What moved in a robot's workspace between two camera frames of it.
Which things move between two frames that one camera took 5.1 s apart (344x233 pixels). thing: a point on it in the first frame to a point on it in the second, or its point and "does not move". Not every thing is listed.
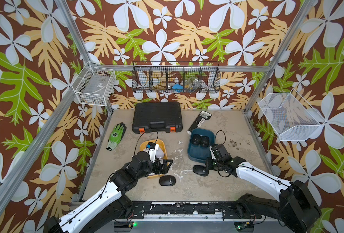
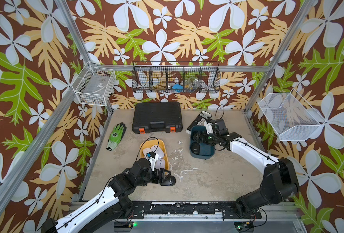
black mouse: (167, 180) does not move
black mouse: (200, 170) to (195, 148)
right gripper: (207, 164) to (199, 133)
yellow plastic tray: (161, 144) does not move
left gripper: (163, 168) to (162, 177)
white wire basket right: (291, 117) does not move
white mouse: (159, 153) does not move
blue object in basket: (178, 88) does not move
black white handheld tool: (201, 117) does not move
